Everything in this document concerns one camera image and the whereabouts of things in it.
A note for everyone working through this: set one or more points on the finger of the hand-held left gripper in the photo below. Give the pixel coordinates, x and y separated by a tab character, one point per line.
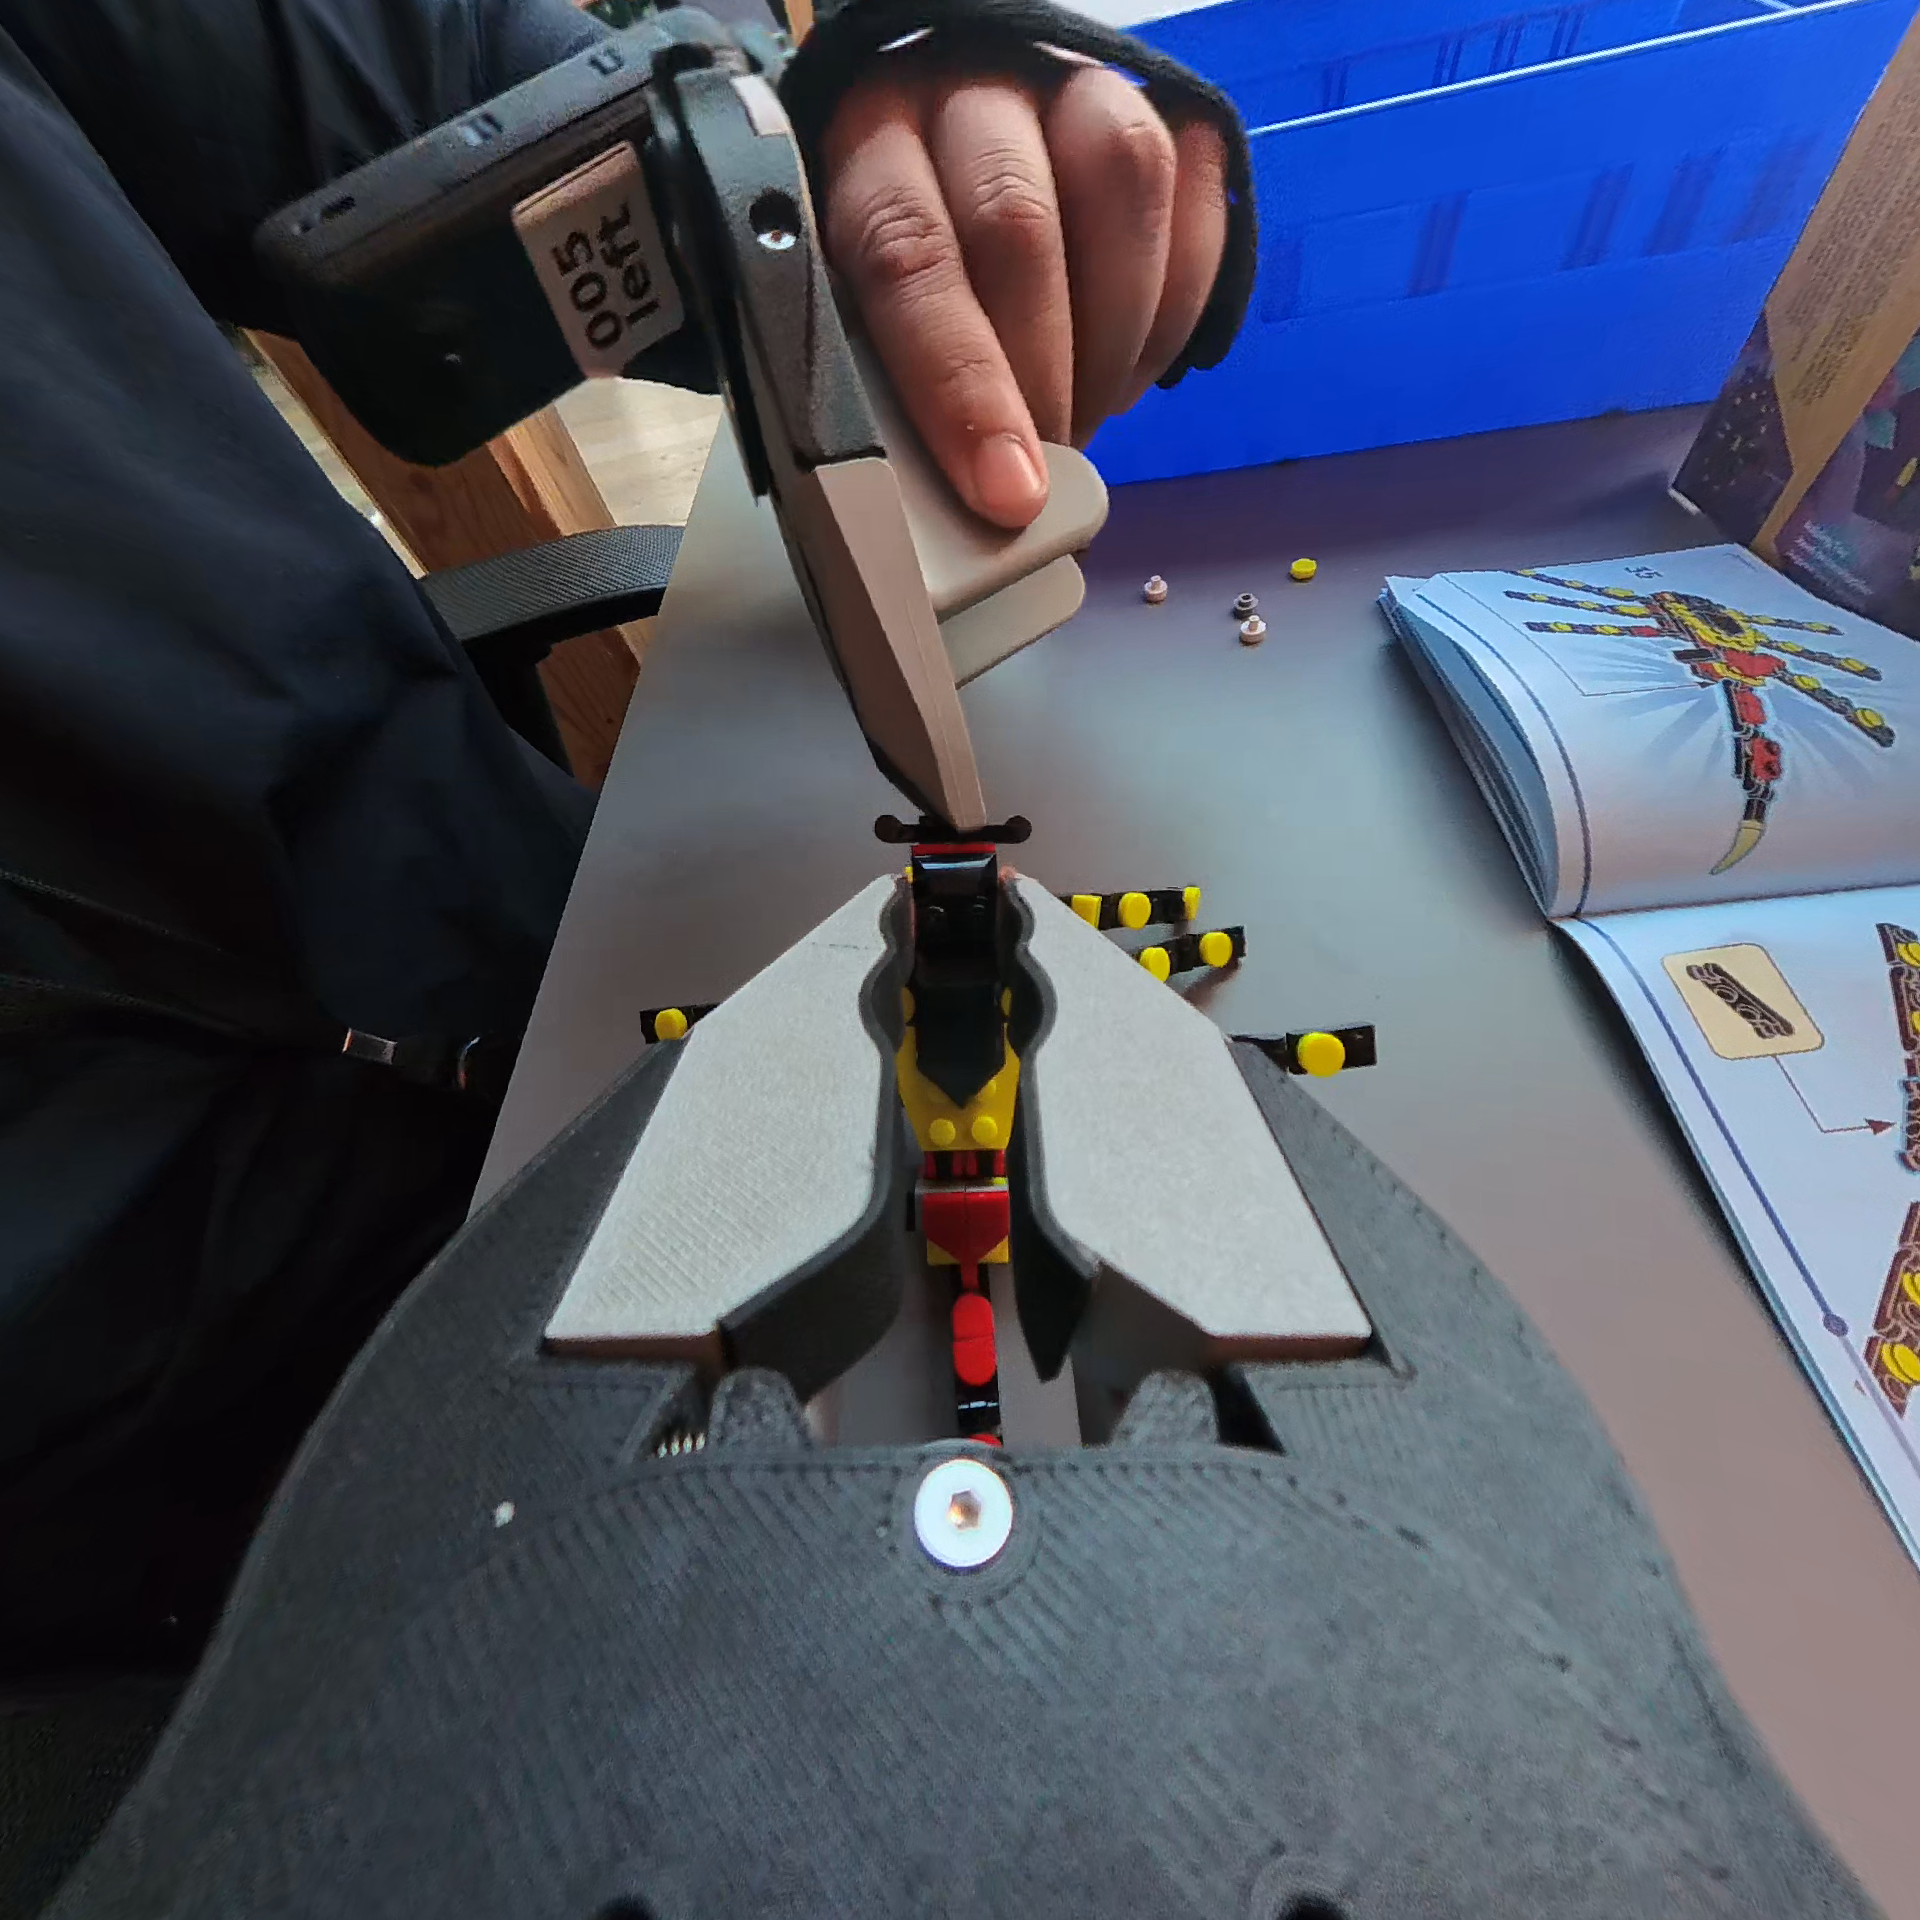
891	645
1020	599

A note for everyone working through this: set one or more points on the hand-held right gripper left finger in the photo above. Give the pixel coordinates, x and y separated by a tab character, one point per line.
734	1186

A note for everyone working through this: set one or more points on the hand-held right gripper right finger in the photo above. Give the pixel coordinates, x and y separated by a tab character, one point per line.
1184	1186

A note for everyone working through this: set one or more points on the black yellow red lego model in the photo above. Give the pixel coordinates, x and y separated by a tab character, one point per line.
961	991

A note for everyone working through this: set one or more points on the lego instruction booklet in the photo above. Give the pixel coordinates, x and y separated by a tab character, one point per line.
1634	750

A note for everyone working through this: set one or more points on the cardboard lego box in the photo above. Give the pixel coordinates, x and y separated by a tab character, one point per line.
1828	375

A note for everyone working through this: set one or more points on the person's left hand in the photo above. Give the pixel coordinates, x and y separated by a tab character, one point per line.
1020	255

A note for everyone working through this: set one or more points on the black chair armrest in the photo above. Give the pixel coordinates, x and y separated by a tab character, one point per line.
555	580

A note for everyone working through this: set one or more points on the blue plastic crate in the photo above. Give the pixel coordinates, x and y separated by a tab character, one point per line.
1500	271

